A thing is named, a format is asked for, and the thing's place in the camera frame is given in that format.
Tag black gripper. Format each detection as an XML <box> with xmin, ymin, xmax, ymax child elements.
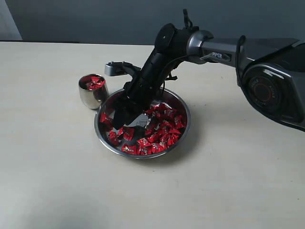
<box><xmin>113</xmin><ymin>50</ymin><xmax>181</xmax><ymax>130</ymax></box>

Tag round stainless steel plate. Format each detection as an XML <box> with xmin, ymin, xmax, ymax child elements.
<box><xmin>94</xmin><ymin>89</ymin><xmax>191</xmax><ymax>159</ymax></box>

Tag red candy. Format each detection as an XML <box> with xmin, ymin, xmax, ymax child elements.
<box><xmin>100</xmin><ymin>113</ymin><xmax>113</xmax><ymax>126</ymax></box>
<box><xmin>174</xmin><ymin>114</ymin><xmax>187</xmax><ymax>129</ymax></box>
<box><xmin>109</xmin><ymin>131</ymin><xmax>120</xmax><ymax>146</ymax></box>
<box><xmin>118</xmin><ymin>126</ymin><xmax>135</xmax><ymax>141</ymax></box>
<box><xmin>85</xmin><ymin>76</ymin><xmax>105</xmax><ymax>91</ymax></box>
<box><xmin>121</xmin><ymin>144</ymin><xmax>137</xmax><ymax>155</ymax></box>

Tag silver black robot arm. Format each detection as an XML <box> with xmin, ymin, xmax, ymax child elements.
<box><xmin>113</xmin><ymin>23</ymin><xmax>305</xmax><ymax>131</ymax></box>

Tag stainless steel cup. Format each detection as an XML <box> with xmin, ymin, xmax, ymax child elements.
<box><xmin>78</xmin><ymin>73</ymin><xmax>109</xmax><ymax>109</ymax></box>

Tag red wrapped candy bottom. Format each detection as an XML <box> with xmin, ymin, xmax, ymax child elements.
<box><xmin>121</xmin><ymin>144</ymin><xmax>137</xmax><ymax>155</ymax></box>

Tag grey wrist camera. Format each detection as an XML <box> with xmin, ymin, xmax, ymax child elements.
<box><xmin>104</xmin><ymin>62</ymin><xmax>141</xmax><ymax>77</ymax></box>

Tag black cable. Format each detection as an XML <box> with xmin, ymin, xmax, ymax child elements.
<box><xmin>159</xmin><ymin>9</ymin><xmax>246</xmax><ymax>96</ymax></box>

